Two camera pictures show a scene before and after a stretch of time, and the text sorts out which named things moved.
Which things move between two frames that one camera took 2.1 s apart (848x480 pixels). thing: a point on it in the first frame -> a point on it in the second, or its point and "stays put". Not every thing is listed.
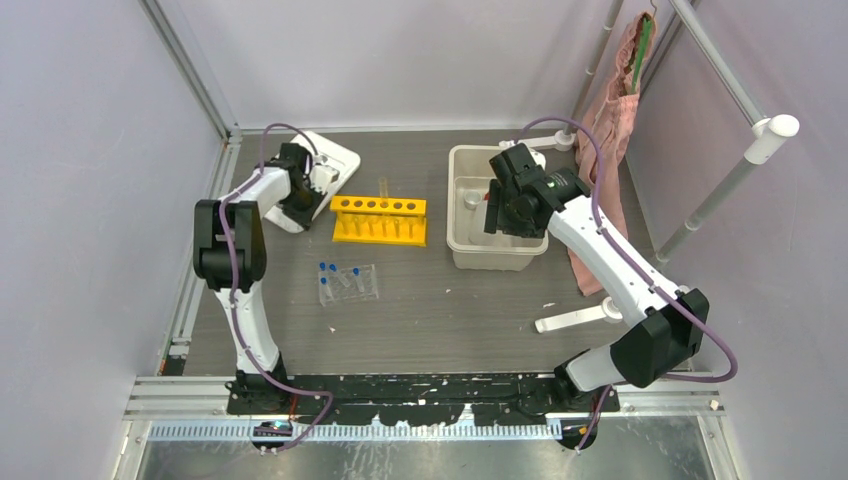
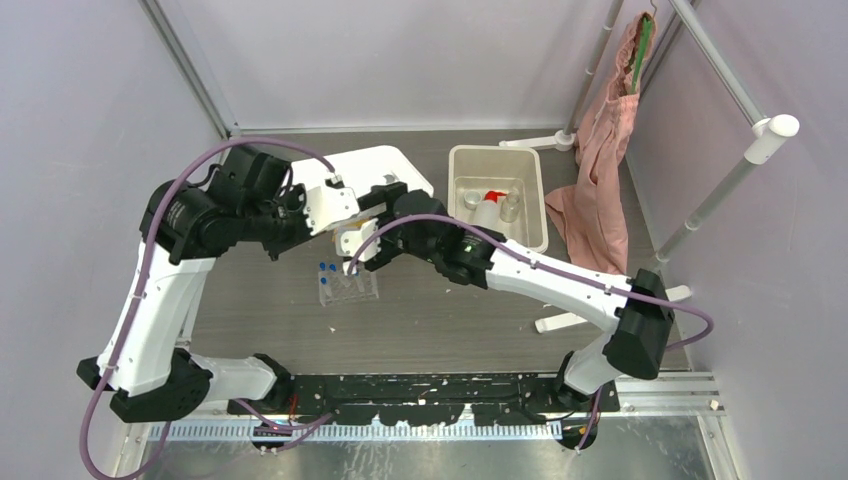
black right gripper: x=497 y=220 -> x=381 y=194
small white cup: x=472 y=198 stays put
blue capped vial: x=357 y=272 stays put
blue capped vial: x=325 y=297 stays put
